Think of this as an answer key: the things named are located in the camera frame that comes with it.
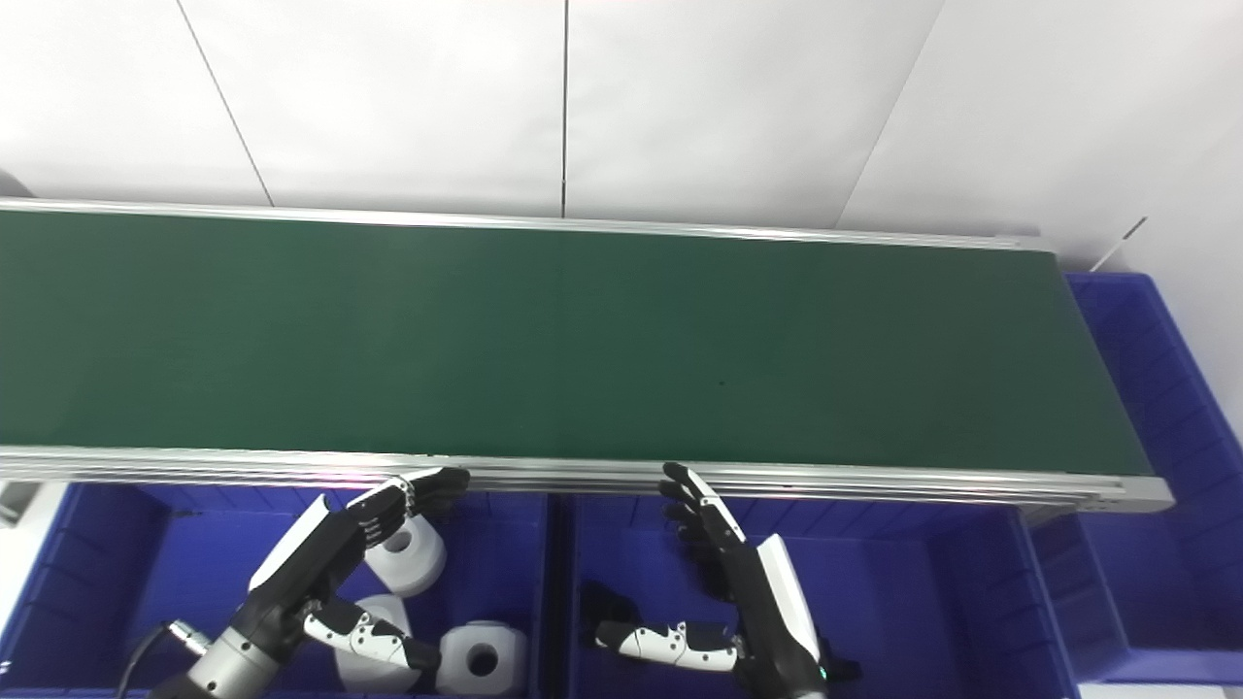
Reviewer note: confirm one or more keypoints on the white faceted plastic part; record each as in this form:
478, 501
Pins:
500, 655
413, 563
364, 670

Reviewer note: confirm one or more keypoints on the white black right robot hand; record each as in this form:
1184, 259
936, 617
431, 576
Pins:
767, 612

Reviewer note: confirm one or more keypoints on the green conveyor belt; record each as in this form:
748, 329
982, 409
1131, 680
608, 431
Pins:
777, 476
583, 340

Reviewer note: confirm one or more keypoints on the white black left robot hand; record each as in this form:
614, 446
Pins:
301, 563

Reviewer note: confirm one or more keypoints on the aluminium conveyor support leg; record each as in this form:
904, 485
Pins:
17, 503

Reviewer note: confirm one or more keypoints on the blue plastic bin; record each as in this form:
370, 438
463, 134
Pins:
1165, 544
126, 573
893, 602

